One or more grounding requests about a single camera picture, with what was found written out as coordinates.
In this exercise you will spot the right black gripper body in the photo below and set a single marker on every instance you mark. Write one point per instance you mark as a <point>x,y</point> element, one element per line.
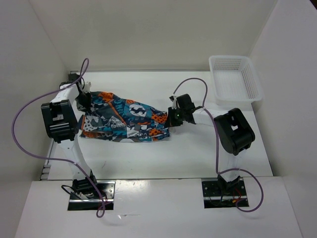
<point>177,116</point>

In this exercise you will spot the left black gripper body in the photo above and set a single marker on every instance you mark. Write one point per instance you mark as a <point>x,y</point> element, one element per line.
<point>83,101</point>

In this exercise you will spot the colourful patterned shorts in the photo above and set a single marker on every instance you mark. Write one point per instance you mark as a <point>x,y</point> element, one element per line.
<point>116,119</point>

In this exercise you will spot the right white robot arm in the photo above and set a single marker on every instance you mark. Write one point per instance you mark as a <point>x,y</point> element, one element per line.
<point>233,132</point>

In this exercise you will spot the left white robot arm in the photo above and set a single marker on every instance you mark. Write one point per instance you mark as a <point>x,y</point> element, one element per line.
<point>62,126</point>

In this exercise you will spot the white plastic basket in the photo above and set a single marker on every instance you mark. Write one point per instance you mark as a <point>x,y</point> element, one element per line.
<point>235,80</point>

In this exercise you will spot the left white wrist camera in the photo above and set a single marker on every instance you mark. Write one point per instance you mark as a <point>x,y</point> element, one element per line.
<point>86,86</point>

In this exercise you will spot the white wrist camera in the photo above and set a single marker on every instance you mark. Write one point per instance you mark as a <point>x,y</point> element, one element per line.
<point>86,86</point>
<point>173,99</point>

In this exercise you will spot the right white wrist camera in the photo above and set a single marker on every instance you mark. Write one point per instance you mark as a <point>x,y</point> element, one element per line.
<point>173,99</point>

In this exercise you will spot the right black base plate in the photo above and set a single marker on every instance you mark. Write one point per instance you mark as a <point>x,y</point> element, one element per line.
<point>214,197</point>

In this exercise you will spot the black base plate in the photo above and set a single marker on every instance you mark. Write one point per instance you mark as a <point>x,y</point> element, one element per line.
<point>214,197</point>
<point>91,201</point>

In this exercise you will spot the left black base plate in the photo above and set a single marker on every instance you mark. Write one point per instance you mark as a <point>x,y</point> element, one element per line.
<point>91,201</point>

